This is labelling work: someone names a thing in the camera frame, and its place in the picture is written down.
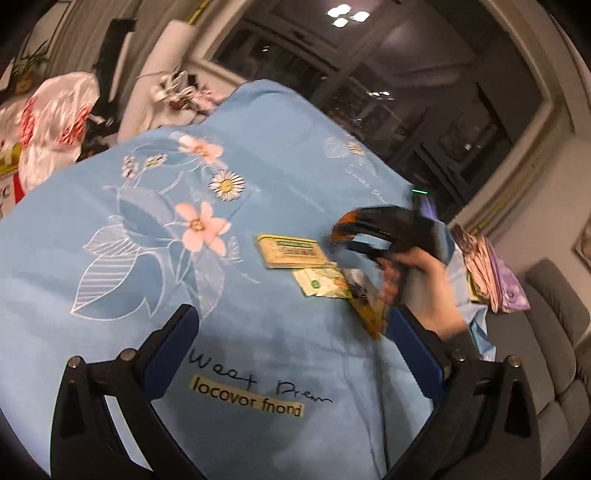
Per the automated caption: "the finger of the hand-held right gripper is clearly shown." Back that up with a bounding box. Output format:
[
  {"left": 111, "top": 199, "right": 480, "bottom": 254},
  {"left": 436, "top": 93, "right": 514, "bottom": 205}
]
[
  {"left": 344, "top": 239, "right": 393, "bottom": 263},
  {"left": 330, "top": 208, "right": 372, "bottom": 245}
]

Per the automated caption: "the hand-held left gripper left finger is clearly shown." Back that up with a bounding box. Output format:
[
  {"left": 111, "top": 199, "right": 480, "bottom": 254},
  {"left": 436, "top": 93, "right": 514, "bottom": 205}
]
[{"left": 50, "top": 304, "right": 200, "bottom": 480}]

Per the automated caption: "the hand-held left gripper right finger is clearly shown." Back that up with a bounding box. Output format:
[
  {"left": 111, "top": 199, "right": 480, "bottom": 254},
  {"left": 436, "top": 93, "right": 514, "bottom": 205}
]
[{"left": 387, "top": 307, "right": 542, "bottom": 480}]

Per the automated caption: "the white green snack packet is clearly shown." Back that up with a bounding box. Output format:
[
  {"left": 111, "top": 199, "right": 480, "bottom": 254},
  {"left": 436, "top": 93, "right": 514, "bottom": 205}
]
[{"left": 293, "top": 267, "right": 352, "bottom": 298}]

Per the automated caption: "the orange yellow snack packet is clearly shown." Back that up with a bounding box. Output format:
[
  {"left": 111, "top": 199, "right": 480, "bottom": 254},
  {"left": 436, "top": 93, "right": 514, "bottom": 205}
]
[{"left": 342, "top": 272, "right": 393, "bottom": 341}]

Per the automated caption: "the olive snack packet green label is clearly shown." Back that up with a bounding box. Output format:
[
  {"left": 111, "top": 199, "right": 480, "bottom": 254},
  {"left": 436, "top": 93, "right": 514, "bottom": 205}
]
[{"left": 256, "top": 234, "right": 338, "bottom": 270}]

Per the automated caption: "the person's right hand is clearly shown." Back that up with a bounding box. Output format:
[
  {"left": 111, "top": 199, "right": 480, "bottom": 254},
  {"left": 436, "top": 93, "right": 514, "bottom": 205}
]
[{"left": 376, "top": 247, "right": 469, "bottom": 342}]

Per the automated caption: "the blue floral bedsheet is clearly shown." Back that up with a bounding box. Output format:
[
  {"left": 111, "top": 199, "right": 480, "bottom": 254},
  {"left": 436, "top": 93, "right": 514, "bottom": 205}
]
[{"left": 0, "top": 78, "right": 497, "bottom": 480}]

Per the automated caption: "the pink purple folded cloth pile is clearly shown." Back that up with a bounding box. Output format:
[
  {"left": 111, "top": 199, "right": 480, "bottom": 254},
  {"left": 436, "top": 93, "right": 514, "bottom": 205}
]
[{"left": 450, "top": 224, "right": 531, "bottom": 315}]

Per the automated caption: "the grey sofa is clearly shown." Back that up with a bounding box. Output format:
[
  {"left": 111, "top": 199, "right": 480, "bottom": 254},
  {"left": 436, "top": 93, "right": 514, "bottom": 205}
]
[{"left": 482, "top": 258, "right": 591, "bottom": 480}]

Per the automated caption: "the large dark window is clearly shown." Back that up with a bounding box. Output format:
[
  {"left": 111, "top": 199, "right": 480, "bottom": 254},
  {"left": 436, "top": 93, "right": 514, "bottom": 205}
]
[{"left": 215, "top": 0, "right": 555, "bottom": 222}]

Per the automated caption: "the white red flower bunch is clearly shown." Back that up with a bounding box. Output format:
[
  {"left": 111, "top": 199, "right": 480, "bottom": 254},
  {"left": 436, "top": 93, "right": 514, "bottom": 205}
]
[{"left": 152, "top": 65, "right": 232, "bottom": 125}]

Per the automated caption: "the white red plastic bag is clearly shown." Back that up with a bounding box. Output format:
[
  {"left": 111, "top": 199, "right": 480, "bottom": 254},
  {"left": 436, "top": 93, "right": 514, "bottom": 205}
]
[{"left": 18, "top": 73, "right": 100, "bottom": 190}]

